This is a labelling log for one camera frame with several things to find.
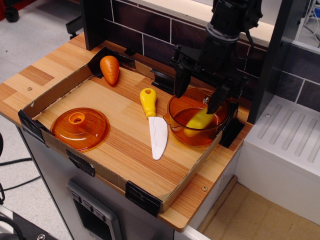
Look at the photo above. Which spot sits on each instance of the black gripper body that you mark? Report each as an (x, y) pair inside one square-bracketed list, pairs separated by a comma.
[(211, 64)]

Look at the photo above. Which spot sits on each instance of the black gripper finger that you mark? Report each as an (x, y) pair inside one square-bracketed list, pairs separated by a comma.
[(182, 80), (221, 94)]

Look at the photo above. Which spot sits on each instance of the yellow toy banana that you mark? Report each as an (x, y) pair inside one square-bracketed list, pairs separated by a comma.
[(198, 122)]

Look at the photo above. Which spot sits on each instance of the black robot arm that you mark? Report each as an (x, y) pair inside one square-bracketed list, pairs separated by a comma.
[(235, 16)]

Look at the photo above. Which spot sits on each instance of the orange transparent pot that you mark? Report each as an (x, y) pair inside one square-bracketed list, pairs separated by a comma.
[(181, 110)]

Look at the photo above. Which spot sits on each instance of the cardboard fence with black tape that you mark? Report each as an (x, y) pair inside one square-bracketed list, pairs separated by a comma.
[(178, 182)]

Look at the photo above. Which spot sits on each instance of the orange transparent pot lid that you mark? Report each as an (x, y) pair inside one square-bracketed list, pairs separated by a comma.
[(81, 128)]

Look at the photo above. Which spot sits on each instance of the yellow white toy knife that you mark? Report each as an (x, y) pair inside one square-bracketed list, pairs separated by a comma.
[(157, 125)]

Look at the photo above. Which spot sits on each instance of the orange toy carrot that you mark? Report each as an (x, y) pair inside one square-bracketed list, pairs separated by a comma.
[(110, 69)]

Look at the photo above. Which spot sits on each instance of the white toy sink drainboard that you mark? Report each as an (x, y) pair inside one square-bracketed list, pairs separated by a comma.
[(289, 134)]

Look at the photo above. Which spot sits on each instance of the grey toy oven front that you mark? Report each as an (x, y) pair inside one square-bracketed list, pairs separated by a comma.
[(98, 220)]

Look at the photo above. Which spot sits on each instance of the black office chair base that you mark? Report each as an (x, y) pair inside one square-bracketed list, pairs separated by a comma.
[(9, 10)]

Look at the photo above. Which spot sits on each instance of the black vertical post right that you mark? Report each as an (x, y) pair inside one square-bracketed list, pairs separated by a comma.
[(285, 30)]

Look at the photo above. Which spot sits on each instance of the black vertical post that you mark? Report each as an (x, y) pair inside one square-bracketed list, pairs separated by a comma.
[(285, 30), (94, 15)]

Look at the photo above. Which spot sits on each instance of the black vertical post left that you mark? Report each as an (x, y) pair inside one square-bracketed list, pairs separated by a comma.
[(94, 15)]

